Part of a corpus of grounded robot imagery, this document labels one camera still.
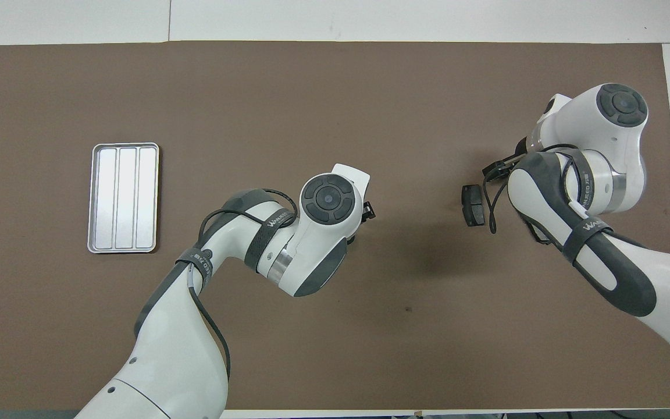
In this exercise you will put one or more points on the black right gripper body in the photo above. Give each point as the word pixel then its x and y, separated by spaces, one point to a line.
pixel 503 166

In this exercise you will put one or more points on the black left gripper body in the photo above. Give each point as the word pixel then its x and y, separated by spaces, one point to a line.
pixel 368 210

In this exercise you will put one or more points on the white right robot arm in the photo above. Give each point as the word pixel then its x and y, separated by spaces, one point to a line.
pixel 614 145

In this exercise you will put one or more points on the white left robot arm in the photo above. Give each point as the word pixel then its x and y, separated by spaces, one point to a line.
pixel 172 349

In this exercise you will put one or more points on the silver metal tray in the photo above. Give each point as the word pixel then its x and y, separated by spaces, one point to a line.
pixel 123 198

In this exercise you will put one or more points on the dark grey rectangular brake pad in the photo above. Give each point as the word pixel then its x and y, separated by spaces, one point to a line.
pixel 473 205

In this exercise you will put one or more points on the brown table mat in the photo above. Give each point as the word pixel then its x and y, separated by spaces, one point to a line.
pixel 323 116

